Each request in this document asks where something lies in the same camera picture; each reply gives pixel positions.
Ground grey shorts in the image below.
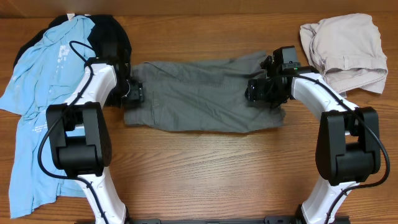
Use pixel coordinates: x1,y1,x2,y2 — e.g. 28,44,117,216
124,51,285,133

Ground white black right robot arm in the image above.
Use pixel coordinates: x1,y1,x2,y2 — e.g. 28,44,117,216
245,67,381,223

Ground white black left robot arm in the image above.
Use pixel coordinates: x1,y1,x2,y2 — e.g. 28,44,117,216
44,56,144,223

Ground black t-shirt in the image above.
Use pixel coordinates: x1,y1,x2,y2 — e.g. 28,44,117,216
12,14,133,106

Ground light blue t-shirt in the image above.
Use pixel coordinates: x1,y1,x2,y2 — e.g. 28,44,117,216
1,16,95,218

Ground beige folded shorts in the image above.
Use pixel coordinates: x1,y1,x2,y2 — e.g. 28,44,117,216
299,13,388,94

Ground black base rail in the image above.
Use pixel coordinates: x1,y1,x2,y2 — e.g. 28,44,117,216
74,215,352,224

